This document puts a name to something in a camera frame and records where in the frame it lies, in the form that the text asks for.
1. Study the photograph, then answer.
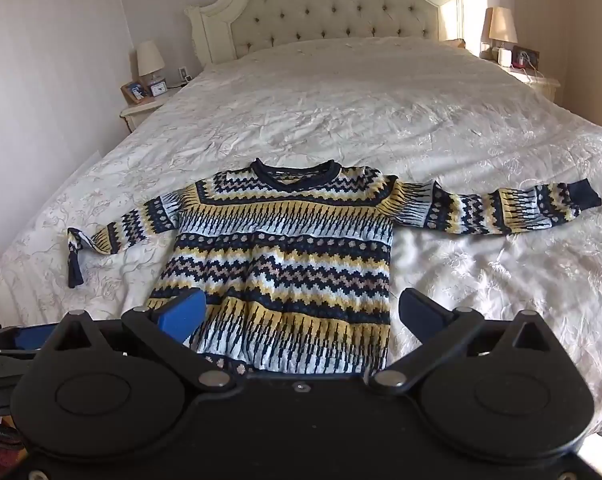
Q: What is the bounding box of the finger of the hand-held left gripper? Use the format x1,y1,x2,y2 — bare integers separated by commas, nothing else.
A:
0,325,60,357

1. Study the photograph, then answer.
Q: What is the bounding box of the dark framed device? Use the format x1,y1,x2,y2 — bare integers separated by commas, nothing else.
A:
512,45,542,69

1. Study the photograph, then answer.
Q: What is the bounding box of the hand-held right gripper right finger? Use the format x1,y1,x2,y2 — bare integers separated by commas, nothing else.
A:
370,287,572,395

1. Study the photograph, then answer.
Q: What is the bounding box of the bed with white bedspread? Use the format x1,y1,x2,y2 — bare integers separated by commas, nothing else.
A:
0,37,602,436

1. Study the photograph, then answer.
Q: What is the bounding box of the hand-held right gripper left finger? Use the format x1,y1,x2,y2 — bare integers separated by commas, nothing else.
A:
35,287,232,392

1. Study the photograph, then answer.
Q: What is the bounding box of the white charging cable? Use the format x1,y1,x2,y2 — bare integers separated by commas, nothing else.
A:
523,54,549,84

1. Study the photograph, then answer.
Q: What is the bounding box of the cream nightstand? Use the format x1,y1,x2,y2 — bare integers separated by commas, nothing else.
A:
119,85,184,134
501,62,562,105

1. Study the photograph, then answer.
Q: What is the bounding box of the wooden photo frame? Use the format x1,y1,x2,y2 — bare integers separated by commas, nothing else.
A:
120,80,150,105

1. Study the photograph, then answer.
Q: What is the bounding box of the cream shade table lamp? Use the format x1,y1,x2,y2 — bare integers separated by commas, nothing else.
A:
136,40,166,86
488,6,520,52

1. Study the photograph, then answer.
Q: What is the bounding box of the navy yellow patterned knit sweater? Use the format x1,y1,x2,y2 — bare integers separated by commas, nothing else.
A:
67,158,602,376

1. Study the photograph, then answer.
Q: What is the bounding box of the cream tufted headboard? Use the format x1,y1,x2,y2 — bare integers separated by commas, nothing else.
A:
183,0,466,66

